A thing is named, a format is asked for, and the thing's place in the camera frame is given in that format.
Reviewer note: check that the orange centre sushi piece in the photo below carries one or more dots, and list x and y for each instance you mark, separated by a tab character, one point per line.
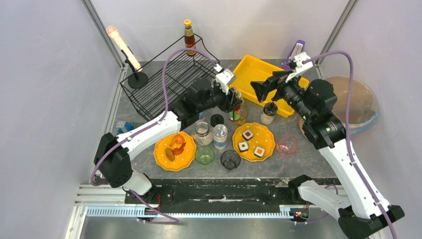
259	151

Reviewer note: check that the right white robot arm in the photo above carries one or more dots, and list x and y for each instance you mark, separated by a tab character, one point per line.
363	211

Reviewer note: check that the pink glass cup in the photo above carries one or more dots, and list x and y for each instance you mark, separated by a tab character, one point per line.
286	146

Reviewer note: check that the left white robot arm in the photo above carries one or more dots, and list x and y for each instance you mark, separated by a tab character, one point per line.
114	153

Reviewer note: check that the pink microphone on stand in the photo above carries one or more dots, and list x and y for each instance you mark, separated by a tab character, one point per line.
138	78

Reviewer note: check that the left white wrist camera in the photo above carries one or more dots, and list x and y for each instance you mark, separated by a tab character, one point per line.
223	78

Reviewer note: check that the dark glass cup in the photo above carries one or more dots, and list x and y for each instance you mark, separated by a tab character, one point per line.
230	159

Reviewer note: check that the green label sauce bottle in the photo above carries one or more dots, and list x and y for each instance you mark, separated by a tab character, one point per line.
236	113

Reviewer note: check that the red centre sushi piece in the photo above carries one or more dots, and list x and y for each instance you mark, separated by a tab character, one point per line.
247	135

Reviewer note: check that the yellow plate with chicken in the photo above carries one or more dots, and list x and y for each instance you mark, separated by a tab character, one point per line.
182	160

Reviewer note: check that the yellow plastic bin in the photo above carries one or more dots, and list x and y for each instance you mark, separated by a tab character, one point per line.
253	69

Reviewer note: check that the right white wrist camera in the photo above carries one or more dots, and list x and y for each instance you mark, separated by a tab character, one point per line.
298	64

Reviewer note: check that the brown chicken piece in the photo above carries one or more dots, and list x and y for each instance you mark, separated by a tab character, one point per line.
169	154

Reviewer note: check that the amber glass cup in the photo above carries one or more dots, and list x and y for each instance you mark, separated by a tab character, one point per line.
244	116

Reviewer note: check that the green centre sushi piece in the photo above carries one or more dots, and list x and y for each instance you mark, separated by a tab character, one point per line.
243	146

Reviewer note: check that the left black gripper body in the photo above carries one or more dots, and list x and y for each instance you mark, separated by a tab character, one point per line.
229	101

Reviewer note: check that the red label sauce bottle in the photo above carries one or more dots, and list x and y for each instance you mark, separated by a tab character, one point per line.
189	37

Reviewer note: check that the purple metronome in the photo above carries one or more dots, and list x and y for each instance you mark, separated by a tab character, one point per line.
296	49

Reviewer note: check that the grey lego baseplate with bricks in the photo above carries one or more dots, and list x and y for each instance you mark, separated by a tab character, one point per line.
123	127

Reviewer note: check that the yellow plate with sushi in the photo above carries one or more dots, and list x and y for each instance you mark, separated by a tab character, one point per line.
263	137

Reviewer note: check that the black wire rack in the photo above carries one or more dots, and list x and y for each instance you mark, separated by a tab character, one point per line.
181	72

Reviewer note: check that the black cap shaker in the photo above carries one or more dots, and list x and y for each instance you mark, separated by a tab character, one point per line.
268	114
216	119

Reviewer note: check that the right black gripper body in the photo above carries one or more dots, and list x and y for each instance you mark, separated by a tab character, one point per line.
275	87

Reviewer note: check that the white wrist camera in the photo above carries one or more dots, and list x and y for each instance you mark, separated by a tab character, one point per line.
298	64
223	78

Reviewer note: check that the green glass cup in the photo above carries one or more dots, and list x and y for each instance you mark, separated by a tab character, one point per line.
204	155

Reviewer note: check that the red chicken wing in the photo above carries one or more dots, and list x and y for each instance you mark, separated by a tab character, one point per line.
177	151

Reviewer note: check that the orange chicken wing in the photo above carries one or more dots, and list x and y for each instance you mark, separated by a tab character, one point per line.
177	140

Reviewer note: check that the open glass jar front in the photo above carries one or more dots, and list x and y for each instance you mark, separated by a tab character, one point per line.
202	134

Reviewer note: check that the round bin with plastic liner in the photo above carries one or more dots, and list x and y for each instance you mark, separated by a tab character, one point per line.
363	108

